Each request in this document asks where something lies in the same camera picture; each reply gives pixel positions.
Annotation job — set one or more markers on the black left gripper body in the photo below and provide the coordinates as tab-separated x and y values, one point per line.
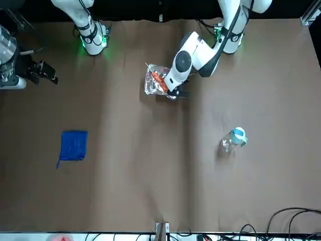
181	93

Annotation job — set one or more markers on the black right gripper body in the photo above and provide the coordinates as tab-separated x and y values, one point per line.
25	67

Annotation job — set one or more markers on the clear seasoning bottle blue cap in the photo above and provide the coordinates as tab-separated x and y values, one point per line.
229	144

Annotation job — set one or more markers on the blue dishcloth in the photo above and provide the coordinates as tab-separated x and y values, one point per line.
74	145

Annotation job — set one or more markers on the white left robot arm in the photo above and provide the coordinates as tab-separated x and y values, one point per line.
195	50

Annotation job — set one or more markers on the orange sausage skewer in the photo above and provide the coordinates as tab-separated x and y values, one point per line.
159	80

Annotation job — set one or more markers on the black frame bar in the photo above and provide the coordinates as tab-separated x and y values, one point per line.
20	20

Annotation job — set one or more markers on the small grey bracket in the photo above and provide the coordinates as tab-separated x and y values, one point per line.
160	18

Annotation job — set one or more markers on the silver aluminium post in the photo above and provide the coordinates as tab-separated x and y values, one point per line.
161	231

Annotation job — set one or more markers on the aluminium frame bar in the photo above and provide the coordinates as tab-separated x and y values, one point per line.
309	13

